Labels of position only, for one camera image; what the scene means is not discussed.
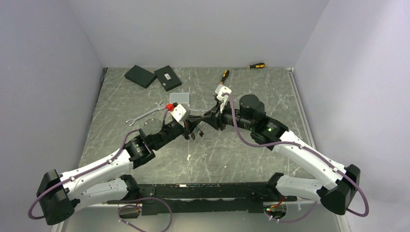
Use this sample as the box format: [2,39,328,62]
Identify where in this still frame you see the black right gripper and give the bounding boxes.
[201,98,254,131]

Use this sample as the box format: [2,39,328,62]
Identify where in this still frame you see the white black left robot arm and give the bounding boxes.
[28,114,202,225]

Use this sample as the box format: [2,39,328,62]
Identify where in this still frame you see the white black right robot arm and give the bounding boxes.
[208,93,369,217]

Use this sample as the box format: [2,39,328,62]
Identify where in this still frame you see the silver left wrench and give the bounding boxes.
[125,102,166,127]

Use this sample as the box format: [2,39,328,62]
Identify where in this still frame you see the black yellow screwdriver near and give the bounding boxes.
[220,70,230,84]

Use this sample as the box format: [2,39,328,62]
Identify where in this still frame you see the black yellow screwdriver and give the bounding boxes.
[220,70,230,84]
[234,63,265,69]

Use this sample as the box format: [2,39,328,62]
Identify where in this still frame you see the black box with label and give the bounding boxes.
[154,65,182,92]

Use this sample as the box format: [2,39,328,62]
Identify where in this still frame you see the black yellow screwdriver far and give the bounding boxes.
[234,63,265,69]

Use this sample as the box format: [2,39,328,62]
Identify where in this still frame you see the black flat box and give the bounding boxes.
[124,65,157,89]

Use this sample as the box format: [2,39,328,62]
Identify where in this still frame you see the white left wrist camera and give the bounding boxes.
[171,104,190,126]

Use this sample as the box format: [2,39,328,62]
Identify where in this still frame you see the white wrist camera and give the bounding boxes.
[215,84,232,114]
[171,104,190,126]

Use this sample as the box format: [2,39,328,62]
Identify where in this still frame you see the white network switch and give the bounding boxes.
[169,92,190,105]

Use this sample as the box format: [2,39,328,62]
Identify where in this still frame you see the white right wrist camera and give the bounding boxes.
[215,84,232,114]

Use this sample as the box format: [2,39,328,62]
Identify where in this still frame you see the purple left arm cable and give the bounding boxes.
[28,109,170,220]

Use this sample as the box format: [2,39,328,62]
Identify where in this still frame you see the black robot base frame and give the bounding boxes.
[107,175,297,216]

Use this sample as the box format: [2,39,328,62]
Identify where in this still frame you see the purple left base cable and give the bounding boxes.
[117,197,174,232]

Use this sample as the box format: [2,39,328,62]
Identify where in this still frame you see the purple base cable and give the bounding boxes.
[265,200,321,224]
[117,197,174,232]

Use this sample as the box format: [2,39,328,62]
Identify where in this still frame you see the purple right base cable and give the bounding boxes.
[265,200,321,224]

